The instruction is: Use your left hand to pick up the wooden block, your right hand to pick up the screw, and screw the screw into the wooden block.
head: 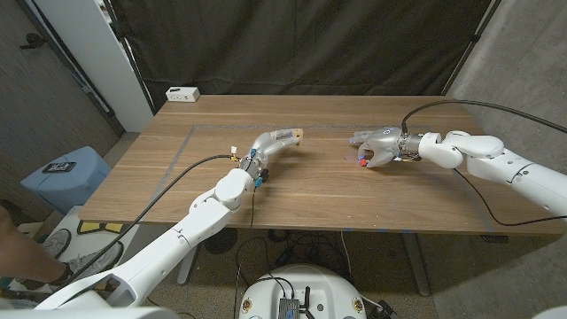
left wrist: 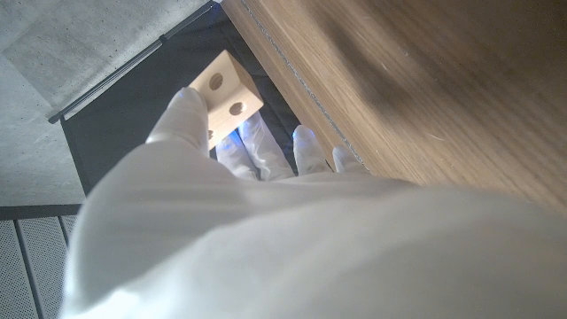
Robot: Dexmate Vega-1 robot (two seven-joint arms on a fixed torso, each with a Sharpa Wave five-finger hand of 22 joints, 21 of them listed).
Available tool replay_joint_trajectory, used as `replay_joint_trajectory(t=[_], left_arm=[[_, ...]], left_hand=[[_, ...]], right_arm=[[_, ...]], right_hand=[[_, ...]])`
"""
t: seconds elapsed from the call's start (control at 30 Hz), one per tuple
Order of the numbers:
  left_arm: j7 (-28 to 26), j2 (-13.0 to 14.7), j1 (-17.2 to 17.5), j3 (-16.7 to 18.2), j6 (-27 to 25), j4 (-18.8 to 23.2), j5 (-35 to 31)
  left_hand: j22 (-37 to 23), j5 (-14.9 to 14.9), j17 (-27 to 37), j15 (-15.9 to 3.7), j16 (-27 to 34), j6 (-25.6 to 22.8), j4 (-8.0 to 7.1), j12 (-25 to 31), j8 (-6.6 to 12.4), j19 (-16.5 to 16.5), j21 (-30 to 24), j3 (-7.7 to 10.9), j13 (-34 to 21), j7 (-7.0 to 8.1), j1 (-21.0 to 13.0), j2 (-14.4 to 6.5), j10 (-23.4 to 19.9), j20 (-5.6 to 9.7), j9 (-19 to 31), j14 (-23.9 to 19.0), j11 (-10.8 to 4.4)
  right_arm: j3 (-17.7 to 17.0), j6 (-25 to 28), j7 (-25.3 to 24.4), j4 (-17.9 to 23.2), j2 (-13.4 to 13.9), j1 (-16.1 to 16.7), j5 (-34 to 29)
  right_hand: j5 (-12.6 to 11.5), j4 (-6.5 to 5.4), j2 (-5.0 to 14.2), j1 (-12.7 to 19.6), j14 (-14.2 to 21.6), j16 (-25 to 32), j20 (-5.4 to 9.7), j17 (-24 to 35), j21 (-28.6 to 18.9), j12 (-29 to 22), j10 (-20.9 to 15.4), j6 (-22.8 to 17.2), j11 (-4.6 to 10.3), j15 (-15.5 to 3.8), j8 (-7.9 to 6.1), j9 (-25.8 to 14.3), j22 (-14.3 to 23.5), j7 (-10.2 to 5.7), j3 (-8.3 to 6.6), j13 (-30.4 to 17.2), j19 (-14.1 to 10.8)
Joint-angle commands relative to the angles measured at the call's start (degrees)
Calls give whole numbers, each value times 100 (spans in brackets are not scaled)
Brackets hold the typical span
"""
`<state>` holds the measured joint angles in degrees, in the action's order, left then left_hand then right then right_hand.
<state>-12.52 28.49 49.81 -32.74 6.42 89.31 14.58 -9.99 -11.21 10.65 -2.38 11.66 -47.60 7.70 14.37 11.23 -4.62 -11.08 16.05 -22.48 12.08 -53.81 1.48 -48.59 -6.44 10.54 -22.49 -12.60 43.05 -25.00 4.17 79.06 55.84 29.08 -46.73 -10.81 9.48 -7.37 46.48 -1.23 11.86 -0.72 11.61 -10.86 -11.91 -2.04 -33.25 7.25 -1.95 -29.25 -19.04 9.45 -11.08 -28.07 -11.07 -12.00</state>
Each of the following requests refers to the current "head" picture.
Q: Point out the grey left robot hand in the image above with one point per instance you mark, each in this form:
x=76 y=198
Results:
x=266 y=144

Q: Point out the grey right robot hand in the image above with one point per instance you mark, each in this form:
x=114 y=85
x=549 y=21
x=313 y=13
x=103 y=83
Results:
x=385 y=142

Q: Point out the red-headed wooden screw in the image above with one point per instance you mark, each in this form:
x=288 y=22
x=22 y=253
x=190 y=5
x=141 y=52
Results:
x=363 y=162

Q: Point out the wooden block with holes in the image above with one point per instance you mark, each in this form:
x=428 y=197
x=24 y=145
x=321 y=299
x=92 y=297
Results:
x=299 y=136

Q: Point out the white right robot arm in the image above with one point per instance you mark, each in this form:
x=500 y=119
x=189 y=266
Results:
x=487 y=153

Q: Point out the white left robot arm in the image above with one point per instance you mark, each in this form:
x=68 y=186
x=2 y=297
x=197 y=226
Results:
x=208 y=217

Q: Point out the white power strip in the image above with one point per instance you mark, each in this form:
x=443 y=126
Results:
x=182 y=94

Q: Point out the round black floor fan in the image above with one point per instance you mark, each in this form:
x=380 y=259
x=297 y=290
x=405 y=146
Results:
x=226 y=241

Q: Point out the black backdrop curtain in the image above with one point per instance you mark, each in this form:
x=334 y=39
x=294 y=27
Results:
x=301 y=44

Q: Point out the grey table leg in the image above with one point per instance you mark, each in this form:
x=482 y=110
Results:
x=416 y=266

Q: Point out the black backdrop stand pole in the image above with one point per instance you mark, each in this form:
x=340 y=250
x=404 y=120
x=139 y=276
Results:
x=474 y=40
x=128 y=57

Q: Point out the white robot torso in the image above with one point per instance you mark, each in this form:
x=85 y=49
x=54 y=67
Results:
x=305 y=283

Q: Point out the black desk control panel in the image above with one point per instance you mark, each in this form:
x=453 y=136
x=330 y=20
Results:
x=495 y=239

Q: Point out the white table leg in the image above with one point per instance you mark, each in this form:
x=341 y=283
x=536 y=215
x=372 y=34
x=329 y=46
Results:
x=186 y=270

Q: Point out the white pillar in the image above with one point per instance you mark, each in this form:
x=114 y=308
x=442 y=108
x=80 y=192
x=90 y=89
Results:
x=97 y=53

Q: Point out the blue stool with phone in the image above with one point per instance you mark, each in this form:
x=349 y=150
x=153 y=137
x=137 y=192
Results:
x=66 y=186

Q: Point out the grey sneaker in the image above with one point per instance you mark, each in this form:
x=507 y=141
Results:
x=56 y=243
x=95 y=261

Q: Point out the black phone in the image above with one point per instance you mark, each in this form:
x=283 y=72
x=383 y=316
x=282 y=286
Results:
x=59 y=167

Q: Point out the black wall rail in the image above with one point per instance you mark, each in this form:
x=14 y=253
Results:
x=66 y=62

